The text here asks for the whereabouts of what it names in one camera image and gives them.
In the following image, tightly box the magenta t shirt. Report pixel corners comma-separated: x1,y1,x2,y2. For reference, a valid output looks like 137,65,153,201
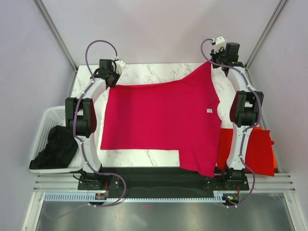
101,62,221,177

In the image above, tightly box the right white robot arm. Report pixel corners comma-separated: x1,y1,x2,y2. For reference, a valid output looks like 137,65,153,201
210,37,264,190

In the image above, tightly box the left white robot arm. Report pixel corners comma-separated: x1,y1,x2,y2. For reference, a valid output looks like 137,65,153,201
64,59,126,189

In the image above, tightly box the white plastic basket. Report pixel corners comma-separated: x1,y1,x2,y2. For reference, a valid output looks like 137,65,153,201
28,106,84,174

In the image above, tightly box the black t shirt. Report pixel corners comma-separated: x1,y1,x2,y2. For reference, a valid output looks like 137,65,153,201
29,125,78,169

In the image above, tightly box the folded red t shirt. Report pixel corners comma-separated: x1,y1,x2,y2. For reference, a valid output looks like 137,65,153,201
217,127,275,177

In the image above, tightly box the folded orange t shirt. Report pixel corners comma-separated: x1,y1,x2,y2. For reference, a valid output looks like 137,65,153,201
273,154,278,169

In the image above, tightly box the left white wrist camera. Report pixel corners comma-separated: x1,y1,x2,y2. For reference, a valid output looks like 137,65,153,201
115,59,126,75

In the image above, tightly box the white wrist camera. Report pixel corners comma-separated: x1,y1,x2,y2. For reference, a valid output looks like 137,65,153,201
211,37,226,53
115,59,126,75

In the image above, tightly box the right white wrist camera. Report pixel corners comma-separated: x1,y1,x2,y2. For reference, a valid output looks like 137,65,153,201
211,37,226,53

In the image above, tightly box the right aluminium corner post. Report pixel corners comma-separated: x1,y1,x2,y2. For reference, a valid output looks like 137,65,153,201
245,0,289,70

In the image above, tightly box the aluminium corner post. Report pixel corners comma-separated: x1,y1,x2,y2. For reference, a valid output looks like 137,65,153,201
33,0,78,73
245,0,289,70

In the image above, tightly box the left aluminium corner post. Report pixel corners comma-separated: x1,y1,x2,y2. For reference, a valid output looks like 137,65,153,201
33,0,78,73

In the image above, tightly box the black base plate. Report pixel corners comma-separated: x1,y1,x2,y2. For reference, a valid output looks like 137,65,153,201
78,167,249,197

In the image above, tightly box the aluminium rail frame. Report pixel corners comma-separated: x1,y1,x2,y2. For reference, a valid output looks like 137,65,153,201
22,168,295,231

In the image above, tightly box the grey slotted cable duct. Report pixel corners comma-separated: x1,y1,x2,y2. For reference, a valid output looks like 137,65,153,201
44,192,225,203

